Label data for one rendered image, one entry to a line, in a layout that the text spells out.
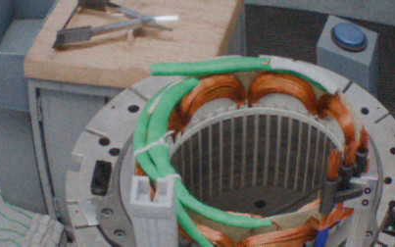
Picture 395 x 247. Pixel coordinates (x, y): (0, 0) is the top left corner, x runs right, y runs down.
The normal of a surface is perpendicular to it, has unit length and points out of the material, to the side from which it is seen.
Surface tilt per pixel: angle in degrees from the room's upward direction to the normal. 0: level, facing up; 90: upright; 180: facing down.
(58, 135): 90
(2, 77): 90
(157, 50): 0
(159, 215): 90
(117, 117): 0
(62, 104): 90
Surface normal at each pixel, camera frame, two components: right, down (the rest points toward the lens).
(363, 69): -0.39, 0.62
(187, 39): -0.02, -0.74
